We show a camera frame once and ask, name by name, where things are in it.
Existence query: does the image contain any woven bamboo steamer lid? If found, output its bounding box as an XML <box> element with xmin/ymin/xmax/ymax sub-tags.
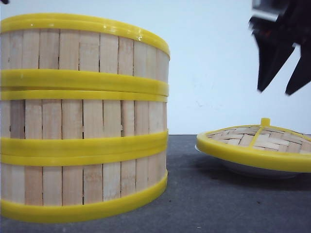
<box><xmin>196</xmin><ymin>118</ymin><xmax>311</xmax><ymax>173</ymax></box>

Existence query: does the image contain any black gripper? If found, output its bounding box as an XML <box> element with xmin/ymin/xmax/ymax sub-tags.
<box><xmin>249</xmin><ymin>0</ymin><xmax>311</xmax><ymax>95</ymax></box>

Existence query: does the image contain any white plate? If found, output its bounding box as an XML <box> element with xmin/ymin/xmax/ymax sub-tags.
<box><xmin>194</xmin><ymin>145</ymin><xmax>302</xmax><ymax>180</ymax></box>

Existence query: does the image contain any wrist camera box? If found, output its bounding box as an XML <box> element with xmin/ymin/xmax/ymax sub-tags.
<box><xmin>252</xmin><ymin>0</ymin><xmax>290</xmax><ymax>22</ymax></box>

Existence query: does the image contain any bamboo steamer drawer with buns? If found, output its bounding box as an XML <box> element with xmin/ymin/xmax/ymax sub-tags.
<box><xmin>1</xmin><ymin>91</ymin><xmax>168</xmax><ymax>166</ymax></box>

